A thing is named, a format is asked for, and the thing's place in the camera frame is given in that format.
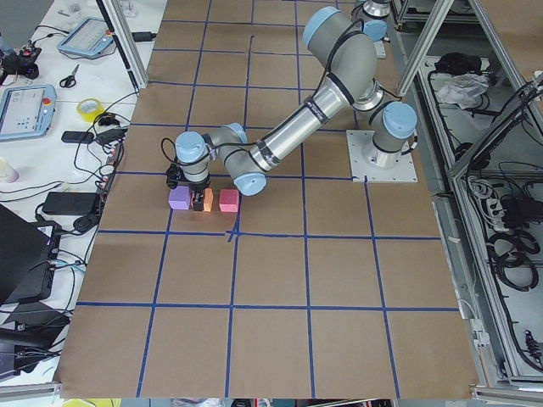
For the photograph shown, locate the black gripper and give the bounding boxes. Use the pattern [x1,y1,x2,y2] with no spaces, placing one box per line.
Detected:
[187,177,210,210]

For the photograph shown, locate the orange foam block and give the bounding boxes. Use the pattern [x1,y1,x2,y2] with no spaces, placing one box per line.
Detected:
[202,188,214,212]

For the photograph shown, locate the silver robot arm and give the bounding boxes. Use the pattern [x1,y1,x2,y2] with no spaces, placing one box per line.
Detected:
[166,6,417,211]
[351,0,391,42]

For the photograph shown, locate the purple foam block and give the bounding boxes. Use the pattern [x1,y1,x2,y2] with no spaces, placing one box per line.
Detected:
[168,186,192,210]

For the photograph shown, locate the pink foam block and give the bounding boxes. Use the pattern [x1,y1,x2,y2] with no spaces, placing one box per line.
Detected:
[219,189,240,213]

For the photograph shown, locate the yellow tape roll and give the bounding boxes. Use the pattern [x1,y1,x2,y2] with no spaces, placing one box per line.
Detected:
[76,98,105,123]

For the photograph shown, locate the black power adapter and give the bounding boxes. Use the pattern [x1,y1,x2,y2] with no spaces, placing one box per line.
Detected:
[42,192,98,215]

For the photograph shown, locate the black phone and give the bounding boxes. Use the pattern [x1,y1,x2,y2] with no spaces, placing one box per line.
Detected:
[61,131,94,144]

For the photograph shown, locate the brown paper table cover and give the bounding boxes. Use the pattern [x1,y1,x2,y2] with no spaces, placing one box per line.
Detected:
[56,1,479,399]

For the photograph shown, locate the black power brick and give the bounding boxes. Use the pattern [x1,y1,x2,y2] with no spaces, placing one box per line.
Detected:
[132,31,157,42]

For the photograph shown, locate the black laptop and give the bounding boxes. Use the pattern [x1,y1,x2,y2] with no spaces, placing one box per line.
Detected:
[1,206,60,304]

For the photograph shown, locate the white paper cup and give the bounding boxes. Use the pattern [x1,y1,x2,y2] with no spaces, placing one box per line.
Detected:
[0,158,19,183]

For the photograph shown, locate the blue teach pendant near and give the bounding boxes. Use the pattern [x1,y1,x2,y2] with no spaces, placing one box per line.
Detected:
[1,85,57,142]

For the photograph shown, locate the blue teach pendant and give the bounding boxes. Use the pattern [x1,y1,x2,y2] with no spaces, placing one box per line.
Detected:
[57,17,114,59]
[1,85,57,142]

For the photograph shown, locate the blue teach pendant far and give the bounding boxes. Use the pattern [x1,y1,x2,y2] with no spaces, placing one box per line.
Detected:
[57,17,114,59]

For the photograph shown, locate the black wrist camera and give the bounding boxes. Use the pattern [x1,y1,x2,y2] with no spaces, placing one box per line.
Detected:
[165,164,183,190]

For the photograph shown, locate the black handled scissors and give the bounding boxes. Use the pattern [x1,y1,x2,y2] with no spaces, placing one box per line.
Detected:
[59,64,80,89]

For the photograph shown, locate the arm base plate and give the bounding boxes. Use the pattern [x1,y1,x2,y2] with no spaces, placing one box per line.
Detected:
[373,41,386,59]
[346,130,417,183]

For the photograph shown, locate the aluminium frame post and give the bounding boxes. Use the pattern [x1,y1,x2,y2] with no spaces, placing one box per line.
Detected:
[96,0,148,92]

